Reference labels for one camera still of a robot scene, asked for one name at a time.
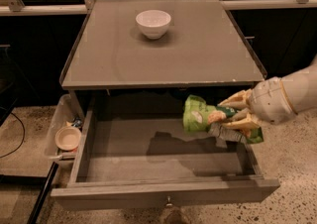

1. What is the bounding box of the blue item in bin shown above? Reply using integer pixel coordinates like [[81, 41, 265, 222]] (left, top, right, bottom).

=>
[[71, 118, 82, 128]]

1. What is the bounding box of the open grey top drawer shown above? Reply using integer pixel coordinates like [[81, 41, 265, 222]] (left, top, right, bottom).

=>
[[52, 92, 279, 210]]

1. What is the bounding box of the black cable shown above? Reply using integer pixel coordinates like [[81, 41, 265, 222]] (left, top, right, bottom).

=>
[[0, 107, 26, 159]]

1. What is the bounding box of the white ceramic bowl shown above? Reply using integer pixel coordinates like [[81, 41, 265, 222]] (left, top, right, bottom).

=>
[[136, 10, 171, 40]]

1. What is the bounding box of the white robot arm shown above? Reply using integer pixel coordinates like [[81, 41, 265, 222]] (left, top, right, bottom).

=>
[[220, 56, 317, 130]]

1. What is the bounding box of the grey wooden cabinet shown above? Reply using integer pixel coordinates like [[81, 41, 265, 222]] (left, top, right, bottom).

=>
[[58, 0, 267, 123]]

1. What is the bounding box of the green rice chip bag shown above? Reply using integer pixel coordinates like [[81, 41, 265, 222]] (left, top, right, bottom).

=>
[[182, 95, 264, 146]]

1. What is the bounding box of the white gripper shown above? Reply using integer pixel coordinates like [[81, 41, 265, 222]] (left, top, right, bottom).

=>
[[219, 77, 297, 136]]

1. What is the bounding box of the clear plastic bin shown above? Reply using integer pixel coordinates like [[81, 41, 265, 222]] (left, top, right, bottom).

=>
[[45, 94, 82, 168]]

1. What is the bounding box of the metal drawer handle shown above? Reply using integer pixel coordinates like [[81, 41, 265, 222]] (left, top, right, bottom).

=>
[[165, 196, 174, 208]]

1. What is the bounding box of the small beige bowl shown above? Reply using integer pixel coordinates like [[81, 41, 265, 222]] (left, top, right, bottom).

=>
[[54, 126, 81, 151]]

